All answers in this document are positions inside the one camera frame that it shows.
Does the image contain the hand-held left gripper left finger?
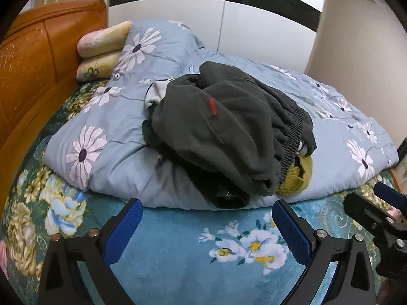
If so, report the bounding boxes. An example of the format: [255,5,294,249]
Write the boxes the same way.
[37,199,143,305]

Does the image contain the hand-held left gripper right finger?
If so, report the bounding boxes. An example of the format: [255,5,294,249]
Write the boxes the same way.
[272,199,377,305]

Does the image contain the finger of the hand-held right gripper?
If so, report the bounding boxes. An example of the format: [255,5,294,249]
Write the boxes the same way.
[373,182,407,214]
[344,193,399,233]

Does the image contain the dark grey pants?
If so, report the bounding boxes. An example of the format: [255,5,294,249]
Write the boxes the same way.
[143,61,317,197]

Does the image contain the olive yellow garment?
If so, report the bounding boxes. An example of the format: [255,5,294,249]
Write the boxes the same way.
[276,154,314,196]

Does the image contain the teal floral blanket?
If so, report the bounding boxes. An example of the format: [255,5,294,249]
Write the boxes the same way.
[0,79,398,305]

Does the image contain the black garment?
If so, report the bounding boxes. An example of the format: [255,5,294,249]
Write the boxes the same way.
[208,178,252,211]

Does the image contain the grey-blue floral quilt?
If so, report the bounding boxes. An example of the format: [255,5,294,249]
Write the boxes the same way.
[43,19,400,211]

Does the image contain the grey and white garment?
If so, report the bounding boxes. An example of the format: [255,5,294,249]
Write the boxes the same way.
[144,78,179,112]

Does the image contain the yellow floral pillow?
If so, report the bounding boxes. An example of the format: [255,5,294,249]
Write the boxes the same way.
[76,51,123,82]

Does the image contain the orange wooden headboard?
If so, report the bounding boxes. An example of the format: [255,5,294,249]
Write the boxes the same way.
[0,0,109,163]

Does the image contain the pink and yellow pillow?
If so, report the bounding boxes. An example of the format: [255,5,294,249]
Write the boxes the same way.
[76,21,133,59]

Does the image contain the white wardrobe with black band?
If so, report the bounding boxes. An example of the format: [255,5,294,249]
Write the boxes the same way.
[106,0,328,68]

